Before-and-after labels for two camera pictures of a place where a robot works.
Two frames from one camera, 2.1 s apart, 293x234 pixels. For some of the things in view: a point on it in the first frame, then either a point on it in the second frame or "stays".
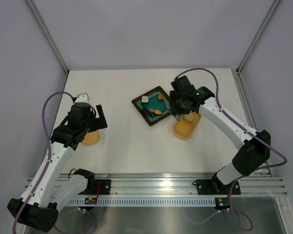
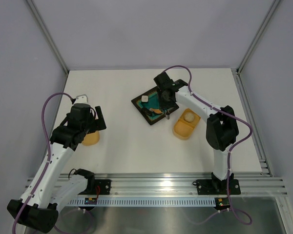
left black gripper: [98, 122] stays
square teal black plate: [154, 105] stays
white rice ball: [189, 118] stays
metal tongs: [178, 117] → [168, 114]
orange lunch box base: [183, 129] stays
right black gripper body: [177, 104] → [163, 103]
